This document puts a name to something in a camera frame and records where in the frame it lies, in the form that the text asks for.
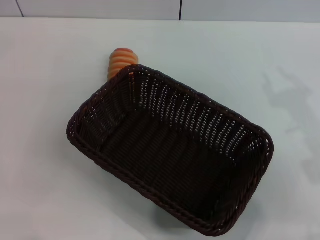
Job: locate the orange spiral bread roll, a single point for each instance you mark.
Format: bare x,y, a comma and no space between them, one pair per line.
121,61

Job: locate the dark brown wicker basket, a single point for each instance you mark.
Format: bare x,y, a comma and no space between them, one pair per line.
175,162

